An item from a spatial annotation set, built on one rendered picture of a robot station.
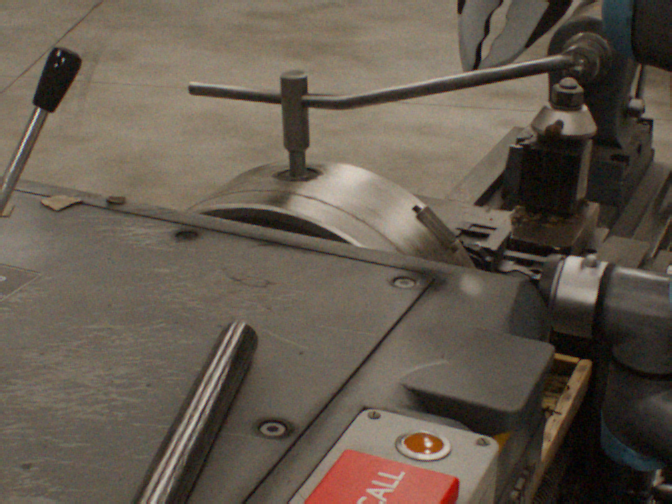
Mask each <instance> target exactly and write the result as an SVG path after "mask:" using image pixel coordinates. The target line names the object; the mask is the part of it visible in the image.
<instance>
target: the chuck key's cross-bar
mask: <svg viewBox="0 0 672 504"><path fill-rule="evenodd" d="M577 65H578V57H577V54H576V53H575V52H573V51H572V52H566V53H561V54H555V55H549V56H544V57H539V58H533V60H528V61H523V62H516V63H511V64H506V65H500V66H495V67H490V68H485V69H479V70H473V71H468V72H462V73H457V75H452V76H446V77H441V78H435V79H429V80H424V81H419V82H414V83H408V84H403V85H398V86H391V87H386V88H381V89H375V91H370V92H365V93H360V94H353V95H347V96H336V95H325V94H314V93H306V94H304V95H303V96H302V98H301V104H302V106H304V107H312V109H322V110H332V111H351V110H357V109H363V107H368V106H373V105H380V104H385V103H390V102H397V101H402V100H407V99H414V98H419V97H424V96H430V95H436V94H441V93H447V92H453V90H458V89H464V88H470V87H475V86H481V85H487V84H492V83H498V82H504V81H509V80H515V79H521V78H526V77H532V75H538V74H543V73H549V72H555V71H560V70H566V69H572V68H576V67H577ZM188 91H189V94H190V95H192V96H202V97H211V98H222V99H231V100H242V101H252V102H262V103H272V104H281V89H272V88H261V87H250V86H240V85H229V84H219V83H208V82H197V81H191V82H190V83H189V85H188Z"/></svg>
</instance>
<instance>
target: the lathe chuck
mask: <svg viewBox="0 0 672 504"><path fill-rule="evenodd" d="M306 163H307V170H309V171H313V172H315V173H317V175H318V176H317V177H315V179H312V180H306V181H286V180H281V178H279V177H278V176H279V175H280V174H282V173H284V172H288V171H290V164H289V159H288V160H280V162H275V163H270V164H265V165H262V166H259V167H256V168H253V169H250V170H247V171H245V172H243V173H241V174H239V175H237V176H236V177H234V178H231V180H230V181H228V182H226V183H225V184H224V185H222V186H221V187H219V188H218V189H216V190H214V191H212V192H211V193H209V194H208V195H206V196H205V198H203V199H202V200H200V201H199V202H196V203H195V204H194V205H192V206H191V207H193V206H195V205H198V204H200V203H202V202H205V201H207V200H210V199H213V198H218V196H221V195H225V194H230V193H237V192H246V191H274V192H283V193H290V194H295V195H300V197H304V198H309V199H312V200H315V201H318V202H321V203H325V204H328V205H330V206H332V207H335V208H337V209H339V210H342V211H344V212H346V213H348V215H350V216H352V217H354V218H356V219H357V220H359V221H362V222H363V223H365V224H366V225H368V226H369V227H371V228H372V229H374V230H375V231H376V232H379V234H380V235H381V236H383V237H384V238H385V239H386V240H388V241H389V242H390V243H391V244H392V245H393V246H395V247H397V248H398V249H399V250H400V252H401V253H402V254H403V255H405V256H410V257H416V258H421V259H426V260H431V261H437V262H442V263H447V264H453V265H458V266H463V267H469V268H474V270H476V267H475V265H474V263H473V261H472V260H471V258H470V256H469V255H467V253H466V250H465V249H464V248H463V246H462V245H461V243H460V242H459V240H457V241H455V242H454V243H453V244H452V245H451V246H449V248H451V249H452V250H453V252H454V254H453V253H452V252H451V249H448V250H446V249H445V248H444V247H443V245H442V244H441V243H440V242H439V241H438V239H437V238H436V237H435V236H434V235H433V234H431V232H430V231H429V230H428V229H427V228H426V227H425V226H424V225H423V224H422V223H421V222H420V221H419V220H418V219H416V218H415V217H416V216H417V213H418V212H419V211H421V210H422V209H423V208H424V207H425V206H426V205H424V204H423V203H422V202H421V201H419V200H418V199H417V198H415V196H413V195H412V194H410V193H409V192H407V191H406V190H404V189H403V188H401V187H400V186H398V185H395V184H393V183H392V182H390V181H388V180H386V178H384V177H382V176H380V175H377V174H374V173H372V172H369V171H367V170H364V169H361V168H357V167H354V166H351V165H347V164H342V163H337V162H331V160H324V159H306ZM191 207H189V208H191ZM189 208H188V209H189ZM412 209H413V210H415V211H416V212H417V213H415V212H413V211H412Z"/></svg>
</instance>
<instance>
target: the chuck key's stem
mask: <svg viewBox="0 0 672 504"><path fill-rule="evenodd" d="M280 89H281V111H282V133H283V148H284V149H285V150H288V151H289V164H290V175H289V176H288V177H291V178H300V180H301V178H303V177H306V176H307V175H309V174H307V163H306V150H307V149H308V148H309V147H310V122H309V107H304V106H302V104H301V98H302V96H303V95H304V94H306V93H308V75H307V74H306V72H304V71H301V70H290V71H284V72H282V74H281V75H280Z"/></svg>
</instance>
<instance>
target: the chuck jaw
mask: <svg viewBox="0 0 672 504"><path fill-rule="evenodd" d="M412 211H413V212H415V213H417V212H416V211H415V210H413V209H412ZM415 218H416V219H418V220H419V221H420V222H421V223H422V224H423V225H424V226H425V227H426V228H427V229H428V230H429V231H430V232H431V234H433V235H434V236H435V237H436V238H437V239H438V241H439V242H440V243H441V244H442V245H443V247H444V248H445V249H446V250H448V249H451V248H449V246H451V245H452V243H453V240H454V239H455V238H456V235H455V234H454V232H453V231H452V230H451V229H449V228H448V227H447V226H446V225H445V224H444V223H443V221H442V220H441V219H440V218H439V217H438V216H437V214H436V213H435V212H434V211H433V210H431V209H430V208H429V207H428V206H427V205H426V206H425V207H424V208H423V209H422V210H421V211H419V212H418V213H417V216H416V217H415ZM451 252H452V253H453V254H454V252H453V250H452V249H451Z"/></svg>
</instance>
